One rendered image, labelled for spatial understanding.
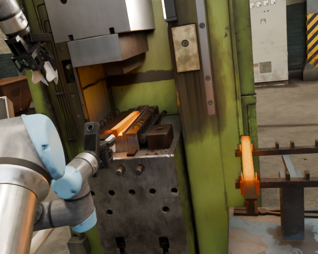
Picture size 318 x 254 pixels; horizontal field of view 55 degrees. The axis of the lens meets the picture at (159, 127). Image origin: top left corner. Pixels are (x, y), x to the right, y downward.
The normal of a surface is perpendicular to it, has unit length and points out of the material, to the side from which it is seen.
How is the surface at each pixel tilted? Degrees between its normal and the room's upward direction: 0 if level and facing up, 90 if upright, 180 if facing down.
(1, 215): 40
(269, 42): 90
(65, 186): 89
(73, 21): 90
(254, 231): 0
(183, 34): 90
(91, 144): 58
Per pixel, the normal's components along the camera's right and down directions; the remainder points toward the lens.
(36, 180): 0.75, 0.26
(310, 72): -0.36, 0.33
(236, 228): -0.15, -0.94
